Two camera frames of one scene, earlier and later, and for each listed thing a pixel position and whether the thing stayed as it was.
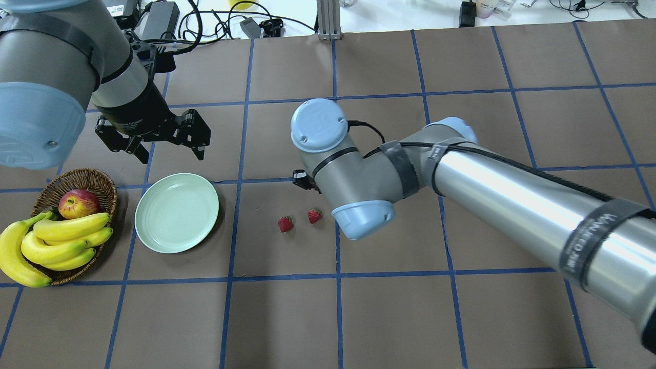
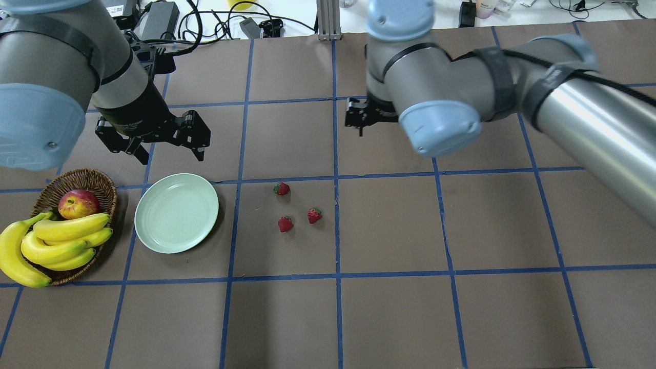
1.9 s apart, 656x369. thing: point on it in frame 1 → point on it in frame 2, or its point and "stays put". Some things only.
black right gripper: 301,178 → 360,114
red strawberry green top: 314,214 stays put
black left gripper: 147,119 stays put
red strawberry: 285,223 stays put
